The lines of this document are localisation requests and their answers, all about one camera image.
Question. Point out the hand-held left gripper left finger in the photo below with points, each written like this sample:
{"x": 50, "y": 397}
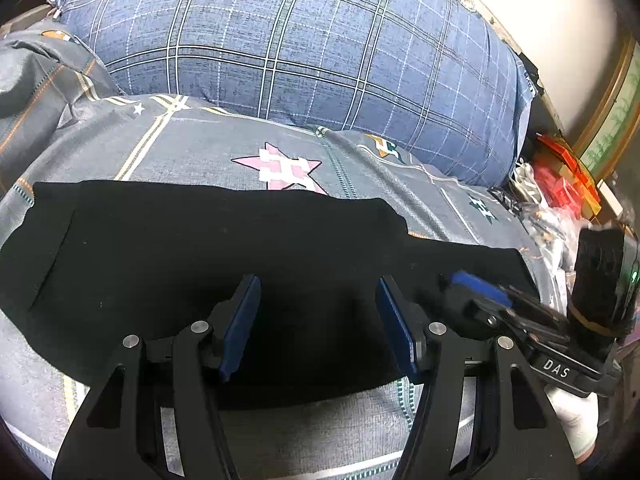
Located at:
{"x": 242, "y": 327}

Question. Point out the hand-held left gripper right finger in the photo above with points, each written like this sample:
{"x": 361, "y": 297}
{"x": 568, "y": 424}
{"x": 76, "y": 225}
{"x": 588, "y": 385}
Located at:
{"x": 395, "y": 330}

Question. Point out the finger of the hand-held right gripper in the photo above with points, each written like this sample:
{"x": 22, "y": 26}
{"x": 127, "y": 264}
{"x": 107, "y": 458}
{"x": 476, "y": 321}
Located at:
{"x": 465, "y": 312}
{"x": 477, "y": 286}

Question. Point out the black pants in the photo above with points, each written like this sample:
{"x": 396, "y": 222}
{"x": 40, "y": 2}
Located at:
{"x": 175, "y": 270}

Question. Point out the person's right hand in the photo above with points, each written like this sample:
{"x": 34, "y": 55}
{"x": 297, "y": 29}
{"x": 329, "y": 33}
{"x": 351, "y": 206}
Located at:
{"x": 575, "y": 420}

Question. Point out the clear plastic bags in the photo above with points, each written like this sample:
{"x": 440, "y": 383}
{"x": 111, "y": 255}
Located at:
{"x": 542, "y": 232}

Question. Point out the red and orange plastic packets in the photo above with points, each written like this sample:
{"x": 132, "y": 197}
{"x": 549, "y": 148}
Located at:
{"x": 567, "y": 175}

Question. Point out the gold framed picture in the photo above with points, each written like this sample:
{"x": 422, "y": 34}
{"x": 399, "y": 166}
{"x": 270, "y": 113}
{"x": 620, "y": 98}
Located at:
{"x": 612, "y": 125}

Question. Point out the grey star-print bed sheet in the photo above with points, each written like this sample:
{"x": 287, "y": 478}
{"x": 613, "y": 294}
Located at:
{"x": 210, "y": 135}

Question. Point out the blue plaid pillow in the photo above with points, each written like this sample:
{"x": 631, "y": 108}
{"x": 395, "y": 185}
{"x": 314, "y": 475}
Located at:
{"x": 310, "y": 45}

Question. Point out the grey striped quilt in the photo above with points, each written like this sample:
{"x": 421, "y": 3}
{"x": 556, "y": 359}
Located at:
{"x": 35, "y": 80}

